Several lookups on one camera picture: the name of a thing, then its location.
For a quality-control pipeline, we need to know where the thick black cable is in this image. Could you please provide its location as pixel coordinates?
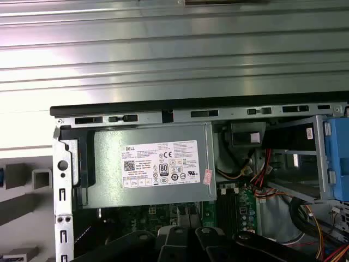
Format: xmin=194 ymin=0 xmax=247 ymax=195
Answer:
xmin=290 ymin=195 xmax=349 ymax=246

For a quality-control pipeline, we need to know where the yellow black power wire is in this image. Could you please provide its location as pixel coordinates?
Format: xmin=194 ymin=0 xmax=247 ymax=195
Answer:
xmin=217 ymin=166 xmax=251 ymax=181

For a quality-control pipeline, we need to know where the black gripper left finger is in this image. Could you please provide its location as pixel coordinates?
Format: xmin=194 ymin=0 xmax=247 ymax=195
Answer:
xmin=71 ymin=226 xmax=191 ymax=262

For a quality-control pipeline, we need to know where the orange red wire bundle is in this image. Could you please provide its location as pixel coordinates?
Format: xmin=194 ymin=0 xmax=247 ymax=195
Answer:
xmin=252 ymin=148 xmax=349 ymax=262

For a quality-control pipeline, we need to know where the black RAM slot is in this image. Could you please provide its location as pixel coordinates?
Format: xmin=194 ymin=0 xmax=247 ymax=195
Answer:
xmin=232 ymin=188 xmax=239 ymax=233
xmin=227 ymin=188 xmax=233 ymax=233
xmin=222 ymin=188 xmax=228 ymax=233

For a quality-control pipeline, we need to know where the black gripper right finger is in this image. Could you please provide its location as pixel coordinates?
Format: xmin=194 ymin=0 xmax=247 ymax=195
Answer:
xmin=195 ymin=226 xmax=326 ymax=262

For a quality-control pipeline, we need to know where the green motherboard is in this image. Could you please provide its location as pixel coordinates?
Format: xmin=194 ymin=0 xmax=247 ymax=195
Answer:
xmin=89 ymin=185 xmax=262 ymax=238

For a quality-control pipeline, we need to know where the tall metal drive cage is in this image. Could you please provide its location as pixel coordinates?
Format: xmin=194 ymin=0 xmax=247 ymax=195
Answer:
xmin=266 ymin=114 xmax=332 ymax=201

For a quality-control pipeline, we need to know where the black PC case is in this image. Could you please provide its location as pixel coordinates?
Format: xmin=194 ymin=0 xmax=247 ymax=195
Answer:
xmin=50 ymin=98 xmax=349 ymax=262

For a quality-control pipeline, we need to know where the empty blue drive carrier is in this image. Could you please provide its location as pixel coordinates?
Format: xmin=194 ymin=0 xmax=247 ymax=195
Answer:
xmin=322 ymin=117 xmax=349 ymax=203

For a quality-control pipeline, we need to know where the grey parts rack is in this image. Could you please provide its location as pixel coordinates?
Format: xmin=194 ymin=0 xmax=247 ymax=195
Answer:
xmin=0 ymin=155 xmax=54 ymax=262

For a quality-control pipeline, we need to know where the grey power supply unit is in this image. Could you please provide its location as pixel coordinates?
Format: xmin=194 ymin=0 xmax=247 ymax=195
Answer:
xmin=81 ymin=122 xmax=218 ymax=210

